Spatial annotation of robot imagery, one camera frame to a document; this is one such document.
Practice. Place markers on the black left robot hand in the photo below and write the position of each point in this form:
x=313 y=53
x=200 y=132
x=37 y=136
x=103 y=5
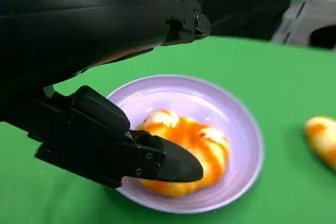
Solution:
x=65 y=24

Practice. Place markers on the orange white toy bread roll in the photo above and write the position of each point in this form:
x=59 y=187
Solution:
x=323 y=140
x=199 y=140

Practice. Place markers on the lilac plate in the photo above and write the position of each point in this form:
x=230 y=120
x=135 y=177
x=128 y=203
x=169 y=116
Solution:
x=210 y=103

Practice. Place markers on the green table cloth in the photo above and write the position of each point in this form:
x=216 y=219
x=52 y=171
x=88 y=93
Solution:
x=262 y=72

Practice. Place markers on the grey white cabinet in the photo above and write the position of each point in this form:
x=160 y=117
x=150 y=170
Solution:
x=299 y=19

